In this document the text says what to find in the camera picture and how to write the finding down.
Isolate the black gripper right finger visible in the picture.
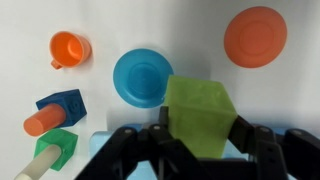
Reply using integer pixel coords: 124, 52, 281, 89
227, 114, 320, 180

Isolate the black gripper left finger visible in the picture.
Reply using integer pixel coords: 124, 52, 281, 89
74, 106, 214, 180

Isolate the light green toy block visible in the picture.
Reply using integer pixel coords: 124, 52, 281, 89
163, 74, 238, 159

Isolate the light blue toy sink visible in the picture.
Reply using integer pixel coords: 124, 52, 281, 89
89, 123, 301, 180

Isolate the blue toy plate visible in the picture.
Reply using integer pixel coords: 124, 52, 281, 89
112, 48, 174, 109

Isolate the green cube block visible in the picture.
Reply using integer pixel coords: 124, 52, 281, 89
33, 128, 79, 172

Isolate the dark blue cube block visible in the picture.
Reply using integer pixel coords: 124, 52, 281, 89
35, 88, 88, 128

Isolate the orange toy plate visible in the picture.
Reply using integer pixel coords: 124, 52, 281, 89
223, 5, 288, 69

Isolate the orange toy cup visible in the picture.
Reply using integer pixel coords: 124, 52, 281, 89
49, 31, 93, 70

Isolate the cream cylinder peg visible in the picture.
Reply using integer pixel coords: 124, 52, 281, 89
13, 144, 63, 180

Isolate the orange cylinder peg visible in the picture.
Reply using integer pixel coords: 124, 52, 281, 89
23, 103, 67, 138

